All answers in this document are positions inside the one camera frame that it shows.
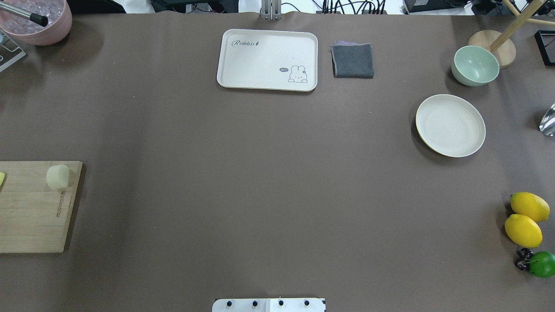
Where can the cream round plate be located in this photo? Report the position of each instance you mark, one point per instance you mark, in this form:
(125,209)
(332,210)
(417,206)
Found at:
(450,125)

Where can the pale white bun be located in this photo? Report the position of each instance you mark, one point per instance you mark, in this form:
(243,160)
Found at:
(57,177)

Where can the cream rabbit print tray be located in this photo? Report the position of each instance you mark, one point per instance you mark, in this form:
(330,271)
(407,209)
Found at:
(268,60)

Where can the black glass tray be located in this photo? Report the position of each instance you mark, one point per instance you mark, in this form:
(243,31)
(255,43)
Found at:
(545,40)

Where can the folded grey cloth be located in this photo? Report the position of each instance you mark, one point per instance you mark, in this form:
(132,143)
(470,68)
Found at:
(352,60)

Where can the mint green bowl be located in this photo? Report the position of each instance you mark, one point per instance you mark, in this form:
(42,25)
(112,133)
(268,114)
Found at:
(474,66)

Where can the wooden mug tree stand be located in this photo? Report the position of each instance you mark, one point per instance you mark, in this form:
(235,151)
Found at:
(500,44)

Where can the bamboo cutting board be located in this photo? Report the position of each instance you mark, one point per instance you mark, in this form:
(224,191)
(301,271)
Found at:
(33,217)

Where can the upper yellow lemon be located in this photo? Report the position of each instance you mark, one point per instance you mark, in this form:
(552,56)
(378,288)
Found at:
(530,205)

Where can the yellow lemon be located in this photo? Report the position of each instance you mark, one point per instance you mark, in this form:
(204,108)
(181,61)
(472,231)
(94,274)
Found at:
(530,205)
(523,231)

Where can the lower yellow lemon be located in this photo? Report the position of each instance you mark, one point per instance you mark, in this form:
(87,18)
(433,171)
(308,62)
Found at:
(523,231)

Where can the pink bowl of ice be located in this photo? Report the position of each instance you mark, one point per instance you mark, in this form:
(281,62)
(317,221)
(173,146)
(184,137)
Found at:
(59,21)

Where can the dark cherries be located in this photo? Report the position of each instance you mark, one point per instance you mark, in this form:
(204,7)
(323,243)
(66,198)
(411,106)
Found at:
(524,256)

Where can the steel pestle black tip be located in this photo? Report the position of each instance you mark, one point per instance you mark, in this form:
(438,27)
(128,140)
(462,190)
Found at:
(33,17)

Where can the metal ice scoop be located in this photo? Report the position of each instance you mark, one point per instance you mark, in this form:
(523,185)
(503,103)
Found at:
(547,123)

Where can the green lime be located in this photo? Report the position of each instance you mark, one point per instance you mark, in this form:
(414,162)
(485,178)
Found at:
(542,264)

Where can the aluminium frame post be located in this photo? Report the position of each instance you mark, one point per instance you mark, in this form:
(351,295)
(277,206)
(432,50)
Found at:
(271,10)

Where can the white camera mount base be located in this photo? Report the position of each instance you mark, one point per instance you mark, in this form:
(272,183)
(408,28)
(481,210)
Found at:
(269,305)

